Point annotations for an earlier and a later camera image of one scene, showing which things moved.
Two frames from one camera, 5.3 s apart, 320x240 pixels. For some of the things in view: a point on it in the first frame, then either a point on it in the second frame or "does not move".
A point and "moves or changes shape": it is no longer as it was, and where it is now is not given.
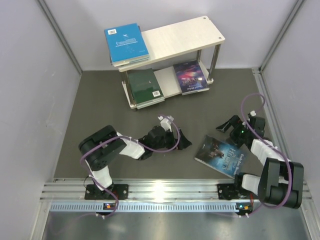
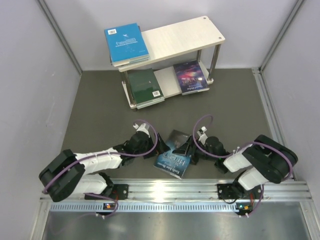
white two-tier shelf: (183, 59) does not move
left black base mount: (121, 191) does not move
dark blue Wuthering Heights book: (221, 155) moves or changes shape
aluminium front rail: (153, 190) does not move
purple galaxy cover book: (191, 77) does not move
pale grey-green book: (149, 103) does not move
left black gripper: (183, 143) → (161, 148)
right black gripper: (233, 121) → (183, 149)
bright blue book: (125, 44) does not move
